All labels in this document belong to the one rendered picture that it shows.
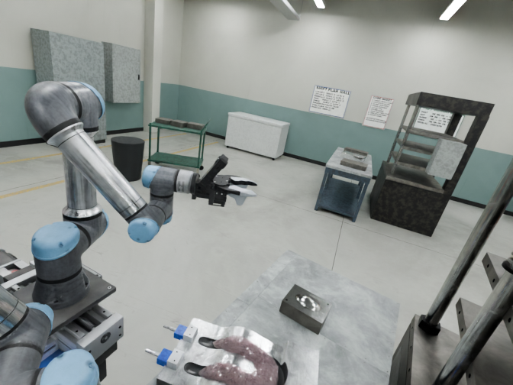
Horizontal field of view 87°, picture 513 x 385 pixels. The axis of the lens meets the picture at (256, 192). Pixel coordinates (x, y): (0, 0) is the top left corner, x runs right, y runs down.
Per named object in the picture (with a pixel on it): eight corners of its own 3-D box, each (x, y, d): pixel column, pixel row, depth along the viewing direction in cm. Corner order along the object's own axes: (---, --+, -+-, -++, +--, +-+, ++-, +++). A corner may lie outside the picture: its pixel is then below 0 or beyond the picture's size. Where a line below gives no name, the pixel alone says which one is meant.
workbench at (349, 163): (313, 209, 448) (327, 158, 415) (327, 180, 616) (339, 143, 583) (356, 223, 428) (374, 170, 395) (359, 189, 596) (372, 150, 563)
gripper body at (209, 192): (228, 195, 95) (194, 190, 94) (231, 174, 90) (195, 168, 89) (226, 208, 88) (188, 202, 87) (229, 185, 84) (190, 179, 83)
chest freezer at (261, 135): (283, 156, 763) (291, 123, 728) (275, 161, 695) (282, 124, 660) (236, 143, 806) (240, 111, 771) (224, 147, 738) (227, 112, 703)
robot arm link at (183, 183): (182, 166, 89) (175, 176, 82) (196, 168, 89) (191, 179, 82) (182, 185, 93) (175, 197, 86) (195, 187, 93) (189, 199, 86)
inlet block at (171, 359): (141, 361, 92) (141, 351, 90) (150, 349, 97) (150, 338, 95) (175, 375, 90) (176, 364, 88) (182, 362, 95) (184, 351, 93)
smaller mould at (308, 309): (279, 311, 128) (282, 300, 125) (291, 294, 140) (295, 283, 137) (317, 335, 119) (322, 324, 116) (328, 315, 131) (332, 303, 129)
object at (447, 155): (370, 224, 436) (421, 90, 359) (369, 195, 572) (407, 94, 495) (434, 244, 409) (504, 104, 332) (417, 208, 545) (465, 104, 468)
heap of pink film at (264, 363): (195, 380, 87) (197, 364, 84) (216, 335, 103) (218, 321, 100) (272, 412, 82) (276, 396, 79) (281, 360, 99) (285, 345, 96)
